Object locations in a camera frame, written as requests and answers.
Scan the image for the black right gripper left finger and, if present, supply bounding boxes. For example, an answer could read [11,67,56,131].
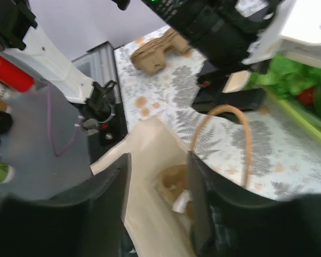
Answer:
[0,153,132,256]

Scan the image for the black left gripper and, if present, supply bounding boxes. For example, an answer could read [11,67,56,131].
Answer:
[144,1,280,112]

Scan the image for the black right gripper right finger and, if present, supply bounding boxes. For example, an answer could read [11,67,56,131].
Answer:
[187,152,321,256]

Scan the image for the white straw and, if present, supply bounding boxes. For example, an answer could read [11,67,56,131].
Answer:
[172,190,192,214]

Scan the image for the brown paper bag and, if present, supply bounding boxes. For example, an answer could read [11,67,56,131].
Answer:
[90,104,254,257]

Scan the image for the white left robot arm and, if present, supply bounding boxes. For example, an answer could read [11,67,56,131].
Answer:
[0,1,279,120]

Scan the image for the green lettuce head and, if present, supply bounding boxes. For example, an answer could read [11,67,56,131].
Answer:
[248,55,321,99]

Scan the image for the floral table mat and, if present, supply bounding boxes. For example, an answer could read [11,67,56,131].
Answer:
[114,28,321,199]

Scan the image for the red tomato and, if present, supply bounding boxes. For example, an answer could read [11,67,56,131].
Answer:
[297,87,315,106]

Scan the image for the green vegetable tray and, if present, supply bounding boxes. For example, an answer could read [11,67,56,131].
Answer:
[265,89,321,146]

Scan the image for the red cylinder object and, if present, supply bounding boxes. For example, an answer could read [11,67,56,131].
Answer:
[0,56,47,93]

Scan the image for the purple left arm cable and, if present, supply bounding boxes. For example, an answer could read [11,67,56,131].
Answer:
[47,82,83,158]

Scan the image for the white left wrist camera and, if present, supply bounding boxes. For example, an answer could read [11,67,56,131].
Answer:
[242,0,321,69]

